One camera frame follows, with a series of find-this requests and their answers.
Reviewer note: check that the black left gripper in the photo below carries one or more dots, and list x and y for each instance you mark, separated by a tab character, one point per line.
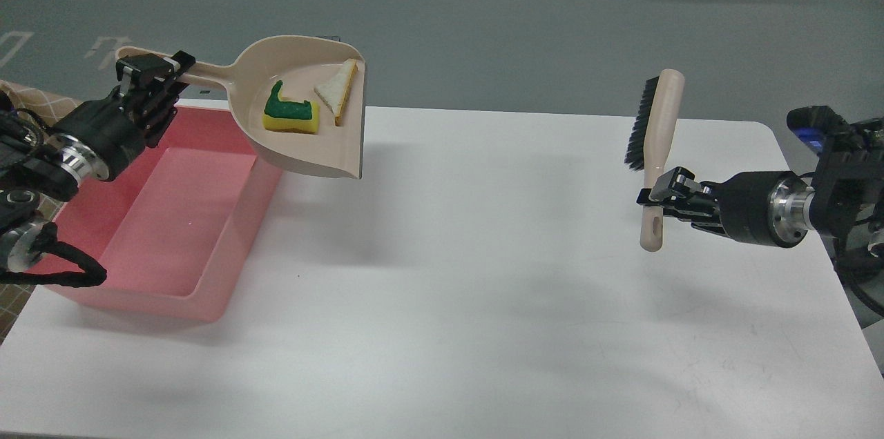
103	132

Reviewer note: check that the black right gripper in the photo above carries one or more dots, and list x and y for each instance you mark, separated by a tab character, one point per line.
763	208

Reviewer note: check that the beige hand brush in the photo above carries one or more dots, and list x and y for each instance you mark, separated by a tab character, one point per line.
649	146

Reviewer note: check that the yellow green sponge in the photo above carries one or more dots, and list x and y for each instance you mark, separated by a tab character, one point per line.
285	115

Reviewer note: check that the beige plastic dustpan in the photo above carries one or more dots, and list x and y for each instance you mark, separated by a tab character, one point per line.
299	100

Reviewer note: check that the triangular bread slice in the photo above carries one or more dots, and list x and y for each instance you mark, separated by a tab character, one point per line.
334	91

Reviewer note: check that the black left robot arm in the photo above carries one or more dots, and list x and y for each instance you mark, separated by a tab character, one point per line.
32	168

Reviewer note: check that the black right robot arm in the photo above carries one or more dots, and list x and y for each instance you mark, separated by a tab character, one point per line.
841	199

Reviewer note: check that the pink plastic bin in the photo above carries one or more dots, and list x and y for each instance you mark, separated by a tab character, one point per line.
174	230

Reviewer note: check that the beige checkered cloth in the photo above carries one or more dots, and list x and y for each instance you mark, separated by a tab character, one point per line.
51	107

